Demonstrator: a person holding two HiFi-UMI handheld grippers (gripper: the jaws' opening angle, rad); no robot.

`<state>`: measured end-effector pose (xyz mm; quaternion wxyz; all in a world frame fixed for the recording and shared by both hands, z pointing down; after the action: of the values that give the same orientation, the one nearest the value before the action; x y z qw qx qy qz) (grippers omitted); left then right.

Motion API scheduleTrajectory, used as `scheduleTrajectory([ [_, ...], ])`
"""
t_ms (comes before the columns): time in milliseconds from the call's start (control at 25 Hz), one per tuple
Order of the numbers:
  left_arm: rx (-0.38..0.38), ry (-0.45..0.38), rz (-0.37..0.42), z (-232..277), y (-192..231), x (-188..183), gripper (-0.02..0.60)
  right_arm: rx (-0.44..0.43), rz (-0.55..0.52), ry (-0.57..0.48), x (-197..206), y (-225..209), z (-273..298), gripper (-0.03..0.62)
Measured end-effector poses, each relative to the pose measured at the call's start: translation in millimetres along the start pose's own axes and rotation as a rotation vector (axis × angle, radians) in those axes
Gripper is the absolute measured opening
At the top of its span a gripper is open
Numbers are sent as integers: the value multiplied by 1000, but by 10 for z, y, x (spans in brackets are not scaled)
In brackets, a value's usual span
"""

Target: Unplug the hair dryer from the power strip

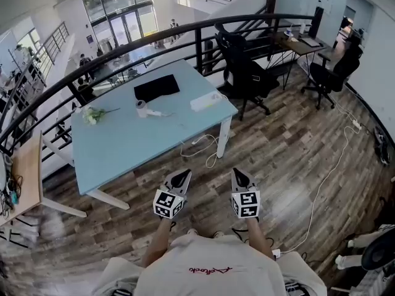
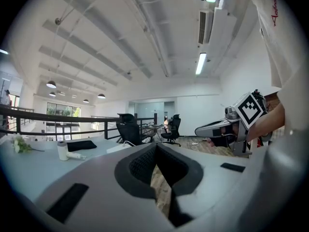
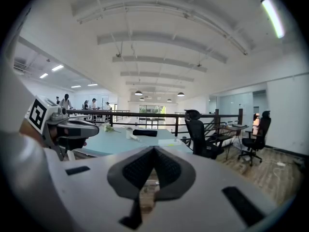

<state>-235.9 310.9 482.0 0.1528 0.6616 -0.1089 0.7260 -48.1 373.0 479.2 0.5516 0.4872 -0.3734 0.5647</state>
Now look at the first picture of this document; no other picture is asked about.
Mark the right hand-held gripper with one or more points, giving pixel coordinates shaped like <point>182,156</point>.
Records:
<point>247,203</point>

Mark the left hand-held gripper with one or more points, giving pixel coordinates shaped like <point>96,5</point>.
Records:
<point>168,203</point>

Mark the white hair dryer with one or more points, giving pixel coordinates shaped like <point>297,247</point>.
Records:
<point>142,111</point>

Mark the white power strip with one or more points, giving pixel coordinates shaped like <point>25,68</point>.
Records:
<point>205,103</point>

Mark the person's left forearm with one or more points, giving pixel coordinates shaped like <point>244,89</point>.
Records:
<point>155,245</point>

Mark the person's right forearm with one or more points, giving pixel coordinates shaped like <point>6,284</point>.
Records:
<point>259,239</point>

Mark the white power adapter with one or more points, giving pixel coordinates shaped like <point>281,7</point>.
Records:
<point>276,253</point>

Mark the person's left shoe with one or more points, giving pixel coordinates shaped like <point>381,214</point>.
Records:
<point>192,231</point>

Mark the person's shoe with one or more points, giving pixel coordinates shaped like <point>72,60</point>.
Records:
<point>192,231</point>
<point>218,234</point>

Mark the person's right shoe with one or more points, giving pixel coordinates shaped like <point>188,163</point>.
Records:
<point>218,234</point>

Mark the beige shirt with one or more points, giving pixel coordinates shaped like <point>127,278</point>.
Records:
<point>200,257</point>

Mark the black folded cloth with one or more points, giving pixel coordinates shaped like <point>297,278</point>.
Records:
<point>157,88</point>

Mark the black high-back office chair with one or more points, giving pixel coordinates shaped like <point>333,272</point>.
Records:
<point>247,76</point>

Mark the white flower bouquet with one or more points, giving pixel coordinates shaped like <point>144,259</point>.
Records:
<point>92,116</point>

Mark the small white extension socket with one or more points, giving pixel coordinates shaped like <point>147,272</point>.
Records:
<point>356,124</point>

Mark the black wheeled device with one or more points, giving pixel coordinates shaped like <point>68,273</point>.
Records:
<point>382,148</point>

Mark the dark wooden desk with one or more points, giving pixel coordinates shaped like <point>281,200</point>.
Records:
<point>304,47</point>

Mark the black round seat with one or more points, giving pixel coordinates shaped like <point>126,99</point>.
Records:
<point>378,251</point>

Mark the light wooden side table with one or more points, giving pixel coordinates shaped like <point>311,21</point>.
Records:
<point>26,177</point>

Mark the gray laptop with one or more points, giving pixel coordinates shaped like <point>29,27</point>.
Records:
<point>309,42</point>

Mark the blue white cup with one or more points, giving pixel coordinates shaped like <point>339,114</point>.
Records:
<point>289,32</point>

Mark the glass entrance doors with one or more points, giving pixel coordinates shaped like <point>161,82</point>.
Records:
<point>123,20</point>

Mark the black tower box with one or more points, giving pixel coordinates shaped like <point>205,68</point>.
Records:
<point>318,22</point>

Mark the white stool frame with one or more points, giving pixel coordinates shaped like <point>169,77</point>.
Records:
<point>351,259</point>

